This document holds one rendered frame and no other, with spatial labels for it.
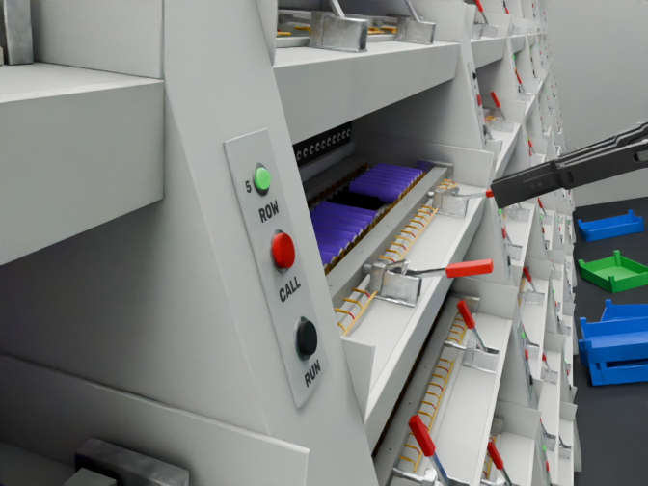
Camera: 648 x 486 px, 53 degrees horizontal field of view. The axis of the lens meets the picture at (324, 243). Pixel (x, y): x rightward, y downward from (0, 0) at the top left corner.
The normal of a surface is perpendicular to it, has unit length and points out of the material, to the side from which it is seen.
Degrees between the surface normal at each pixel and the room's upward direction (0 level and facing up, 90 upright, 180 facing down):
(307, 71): 110
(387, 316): 20
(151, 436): 90
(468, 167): 90
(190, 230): 90
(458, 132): 90
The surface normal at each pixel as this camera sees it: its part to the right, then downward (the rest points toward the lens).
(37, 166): 0.93, 0.20
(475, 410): 0.09, -0.94
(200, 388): -0.34, 0.29
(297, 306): 0.91, -0.14
